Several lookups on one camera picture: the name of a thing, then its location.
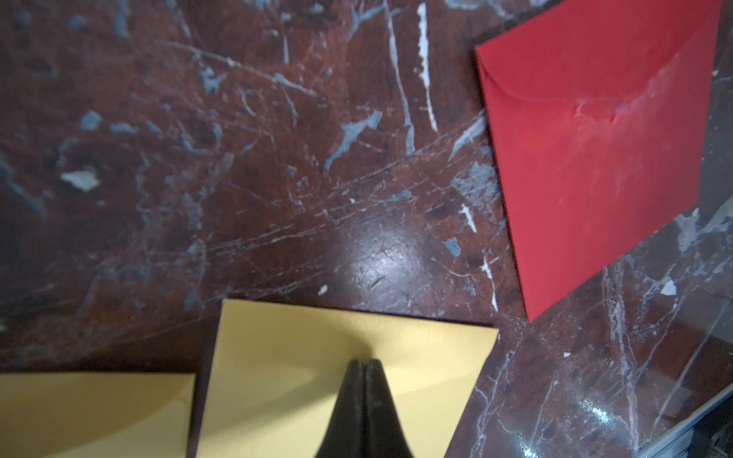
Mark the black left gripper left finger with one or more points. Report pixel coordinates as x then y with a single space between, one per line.
344 434

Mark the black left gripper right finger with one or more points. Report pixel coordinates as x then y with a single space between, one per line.
384 436

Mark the large yellow envelope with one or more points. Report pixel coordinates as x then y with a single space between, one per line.
277 370

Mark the small yellow envelope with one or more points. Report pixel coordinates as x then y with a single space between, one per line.
95 414

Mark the red envelope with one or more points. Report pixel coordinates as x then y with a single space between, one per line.
597 112

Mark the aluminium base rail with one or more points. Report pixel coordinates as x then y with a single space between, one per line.
707 432

